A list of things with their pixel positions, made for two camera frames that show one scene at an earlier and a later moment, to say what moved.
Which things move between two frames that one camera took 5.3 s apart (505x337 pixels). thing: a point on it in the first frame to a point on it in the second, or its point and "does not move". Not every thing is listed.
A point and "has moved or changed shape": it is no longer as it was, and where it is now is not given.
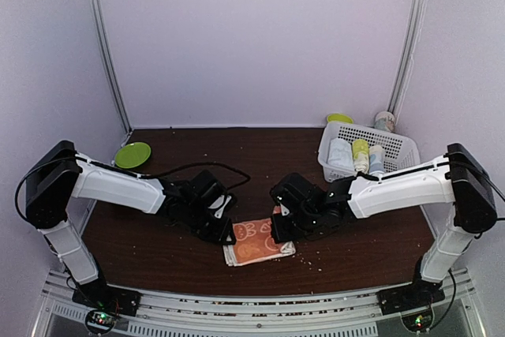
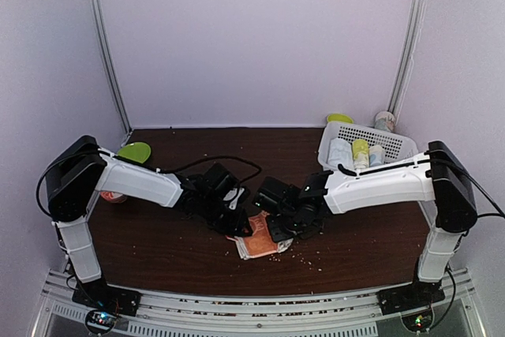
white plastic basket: (399, 151) does not move
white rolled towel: (340, 154) does not move
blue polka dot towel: (376, 159) does not move
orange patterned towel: (254, 242) has moved or changed shape
